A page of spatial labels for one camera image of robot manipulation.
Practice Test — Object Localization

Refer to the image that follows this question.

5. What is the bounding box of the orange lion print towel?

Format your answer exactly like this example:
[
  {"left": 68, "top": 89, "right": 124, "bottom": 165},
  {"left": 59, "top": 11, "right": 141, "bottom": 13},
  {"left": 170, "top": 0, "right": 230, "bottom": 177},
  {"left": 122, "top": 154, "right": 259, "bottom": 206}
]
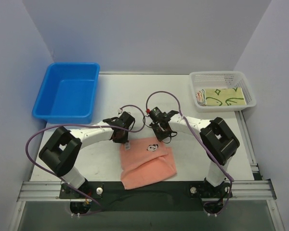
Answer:
[{"left": 195, "top": 90, "right": 204, "bottom": 106}]

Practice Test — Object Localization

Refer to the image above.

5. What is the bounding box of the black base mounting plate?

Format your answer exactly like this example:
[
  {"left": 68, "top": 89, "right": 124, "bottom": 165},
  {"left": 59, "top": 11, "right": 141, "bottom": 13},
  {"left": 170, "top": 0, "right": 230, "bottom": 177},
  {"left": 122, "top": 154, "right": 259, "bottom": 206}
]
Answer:
[{"left": 59, "top": 181, "right": 233, "bottom": 214}]

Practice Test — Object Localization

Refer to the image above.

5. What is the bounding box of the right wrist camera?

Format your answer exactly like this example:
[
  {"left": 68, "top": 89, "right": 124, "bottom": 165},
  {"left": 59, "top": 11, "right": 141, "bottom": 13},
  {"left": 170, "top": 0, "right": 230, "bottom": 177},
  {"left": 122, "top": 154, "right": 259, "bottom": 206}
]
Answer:
[{"left": 148, "top": 107, "right": 179, "bottom": 122}]

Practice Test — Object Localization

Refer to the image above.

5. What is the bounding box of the pink towel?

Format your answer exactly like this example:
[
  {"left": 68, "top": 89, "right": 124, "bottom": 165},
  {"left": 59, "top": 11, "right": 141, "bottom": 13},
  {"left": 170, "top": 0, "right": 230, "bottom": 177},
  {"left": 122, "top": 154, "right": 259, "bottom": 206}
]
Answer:
[{"left": 120, "top": 137, "right": 177, "bottom": 190}]

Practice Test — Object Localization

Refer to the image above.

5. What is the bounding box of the white perforated plastic basket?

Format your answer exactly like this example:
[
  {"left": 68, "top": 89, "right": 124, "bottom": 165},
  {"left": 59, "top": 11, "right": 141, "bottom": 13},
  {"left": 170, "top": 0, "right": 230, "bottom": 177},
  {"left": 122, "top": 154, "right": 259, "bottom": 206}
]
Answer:
[{"left": 189, "top": 71, "right": 256, "bottom": 113}]

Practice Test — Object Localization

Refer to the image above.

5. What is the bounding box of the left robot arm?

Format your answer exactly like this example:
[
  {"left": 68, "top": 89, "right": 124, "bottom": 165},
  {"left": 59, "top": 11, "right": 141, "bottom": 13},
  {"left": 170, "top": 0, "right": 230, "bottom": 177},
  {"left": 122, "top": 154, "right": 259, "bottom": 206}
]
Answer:
[{"left": 39, "top": 112, "right": 135, "bottom": 189}]

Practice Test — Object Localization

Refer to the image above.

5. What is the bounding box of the yellow patterned towel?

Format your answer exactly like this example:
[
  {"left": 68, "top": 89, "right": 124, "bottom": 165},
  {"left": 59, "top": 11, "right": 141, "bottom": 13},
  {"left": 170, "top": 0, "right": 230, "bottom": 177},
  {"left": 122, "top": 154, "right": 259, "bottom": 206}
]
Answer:
[{"left": 200, "top": 89, "right": 206, "bottom": 105}]

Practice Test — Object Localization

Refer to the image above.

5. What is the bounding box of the cream green patterned towel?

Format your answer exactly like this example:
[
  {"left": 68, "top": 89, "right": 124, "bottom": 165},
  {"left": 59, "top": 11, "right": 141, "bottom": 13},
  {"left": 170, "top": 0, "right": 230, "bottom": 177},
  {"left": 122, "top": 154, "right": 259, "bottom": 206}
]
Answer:
[{"left": 203, "top": 87, "right": 246, "bottom": 106}]

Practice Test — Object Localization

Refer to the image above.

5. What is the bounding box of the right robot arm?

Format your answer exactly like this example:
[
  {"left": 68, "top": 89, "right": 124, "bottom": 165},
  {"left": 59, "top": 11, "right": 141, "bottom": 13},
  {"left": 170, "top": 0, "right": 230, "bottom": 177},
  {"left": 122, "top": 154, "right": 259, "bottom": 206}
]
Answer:
[{"left": 148, "top": 109, "right": 240, "bottom": 187}]

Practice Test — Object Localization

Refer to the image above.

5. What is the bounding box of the blue plastic bin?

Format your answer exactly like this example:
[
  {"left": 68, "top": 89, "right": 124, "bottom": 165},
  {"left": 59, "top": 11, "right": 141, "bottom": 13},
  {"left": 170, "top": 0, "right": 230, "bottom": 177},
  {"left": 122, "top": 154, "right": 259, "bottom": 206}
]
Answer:
[{"left": 32, "top": 62, "right": 100, "bottom": 124}]

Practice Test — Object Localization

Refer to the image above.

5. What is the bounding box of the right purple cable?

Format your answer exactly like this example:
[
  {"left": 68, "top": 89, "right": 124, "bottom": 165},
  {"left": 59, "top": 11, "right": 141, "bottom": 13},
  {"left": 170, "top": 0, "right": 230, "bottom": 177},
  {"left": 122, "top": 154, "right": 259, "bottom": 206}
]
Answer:
[{"left": 145, "top": 90, "right": 234, "bottom": 214}]

